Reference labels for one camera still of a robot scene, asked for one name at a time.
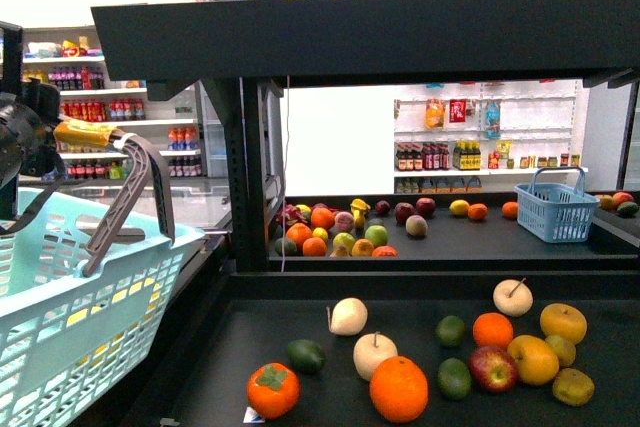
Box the peach green red fruit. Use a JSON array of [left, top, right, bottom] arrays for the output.
[[405, 215, 428, 238]]

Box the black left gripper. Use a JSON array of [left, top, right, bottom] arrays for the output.
[[1, 79, 62, 187]]

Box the dark red apple shelf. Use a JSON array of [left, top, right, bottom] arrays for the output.
[[394, 202, 415, 225]]

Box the olive yellow fruit front right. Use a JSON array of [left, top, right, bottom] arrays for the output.
[[552, 368, 595, 407]]

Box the yellow pear upper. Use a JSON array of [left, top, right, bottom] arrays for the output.
[[539, 303, 588, 345]]

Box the yellow green small fruit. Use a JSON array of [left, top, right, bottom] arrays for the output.
[[545, 334, 577, 368]]

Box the green lime lower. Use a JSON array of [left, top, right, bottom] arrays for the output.
[[437, 358, 472, 401]]

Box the cream white apple with stem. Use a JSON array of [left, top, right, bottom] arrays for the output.
[[353, 331, 398, 382]]

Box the orange far shelf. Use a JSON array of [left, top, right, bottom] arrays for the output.
[[501, 201, 519, 220]]

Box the green lime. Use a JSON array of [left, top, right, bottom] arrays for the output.
[[437, 358, 472, 401], [435, 315, 466, 348]]

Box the yellow pear lower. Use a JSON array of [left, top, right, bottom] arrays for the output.
[[507, 335, 560, 386]]

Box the small blue plastic basket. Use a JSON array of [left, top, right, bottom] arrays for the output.
[[514, 166, 600, 243]]

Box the yellow pear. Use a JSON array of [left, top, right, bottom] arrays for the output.
[[507, 335, 560, 386], [539, 303, 588, 345]]

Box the orange persimmon green calyx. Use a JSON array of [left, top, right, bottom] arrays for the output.
[[246, 362, 301, 420]]

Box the white apple back right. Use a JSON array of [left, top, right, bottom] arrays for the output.
[[493, 278, 534, 317]]

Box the cream white pear left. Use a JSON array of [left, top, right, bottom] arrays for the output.
[[326, 297, 368, 336]]

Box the light teal plastic basket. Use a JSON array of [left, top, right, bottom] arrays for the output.
[[1, 193, 204, 426]]

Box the orange beside lemon on shelf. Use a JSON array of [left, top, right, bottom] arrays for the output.
[[467, 203, 488, 222]]

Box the green lime upper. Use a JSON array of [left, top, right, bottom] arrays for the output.
[[435, 315, 466, 348]]

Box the red yellow apple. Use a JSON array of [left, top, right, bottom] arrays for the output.
[[469, 346, 518, 393]]

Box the large orange fruit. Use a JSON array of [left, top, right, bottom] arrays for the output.
[[369, 356, 429, 424]]

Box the white price tag card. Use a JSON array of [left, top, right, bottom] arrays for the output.
[[243, 406, 266, 425]]

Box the dark green avocado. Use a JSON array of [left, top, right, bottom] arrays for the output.
[[286, 339, 327, 375]]

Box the orange fruit right cluster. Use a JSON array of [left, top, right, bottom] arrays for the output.
[[472, 312, 514, 349]]

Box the grey basket handle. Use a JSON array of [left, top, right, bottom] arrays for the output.
[[54, 118, 175, 277]]

